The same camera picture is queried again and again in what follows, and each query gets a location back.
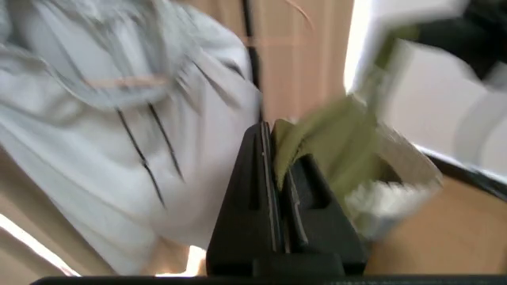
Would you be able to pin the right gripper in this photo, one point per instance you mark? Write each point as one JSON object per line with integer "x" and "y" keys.
{"x": 479, "y": 35}

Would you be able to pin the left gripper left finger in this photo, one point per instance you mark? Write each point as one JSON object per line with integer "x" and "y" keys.
{"x": 237, "y": 229}

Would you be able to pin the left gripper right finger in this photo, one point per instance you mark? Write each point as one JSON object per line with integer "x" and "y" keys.
{"x": 325, "y": 233}

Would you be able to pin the green garment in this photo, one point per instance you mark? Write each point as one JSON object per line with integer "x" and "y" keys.
{"x": 336, "y": 134}

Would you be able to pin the pale grey shorts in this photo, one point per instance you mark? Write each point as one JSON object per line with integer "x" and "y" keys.
{"x": 99, "y": 158}

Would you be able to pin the white laundry basket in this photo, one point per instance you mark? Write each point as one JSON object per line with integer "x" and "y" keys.
{"x": 404, "y": 190}

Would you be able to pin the black clothes rack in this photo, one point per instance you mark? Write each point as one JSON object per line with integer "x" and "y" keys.
{"x": 253, "y": 67}

